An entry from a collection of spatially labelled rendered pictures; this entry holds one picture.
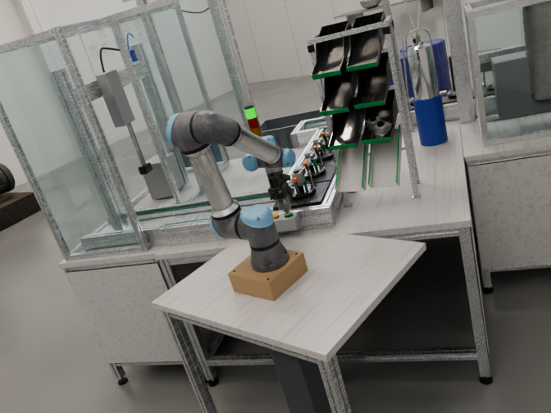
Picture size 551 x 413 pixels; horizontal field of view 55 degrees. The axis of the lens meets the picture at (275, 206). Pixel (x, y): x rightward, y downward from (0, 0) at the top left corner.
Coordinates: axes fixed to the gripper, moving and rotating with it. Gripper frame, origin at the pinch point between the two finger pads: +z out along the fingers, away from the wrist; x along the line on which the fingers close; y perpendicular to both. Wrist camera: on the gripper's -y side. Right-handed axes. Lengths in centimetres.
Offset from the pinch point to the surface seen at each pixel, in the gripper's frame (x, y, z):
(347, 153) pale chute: 26.7, -25.3, -13.4
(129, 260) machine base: -91, 2, 16
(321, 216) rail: 13.9, -3.5, 7.0
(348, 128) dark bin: 29.7, -25.0, -25.4
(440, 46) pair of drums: 66, -477, 20
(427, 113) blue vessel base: 61, -94, -7
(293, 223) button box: 2.7, 3.5, 5.3
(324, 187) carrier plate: 11.8, -26.3, 2.0
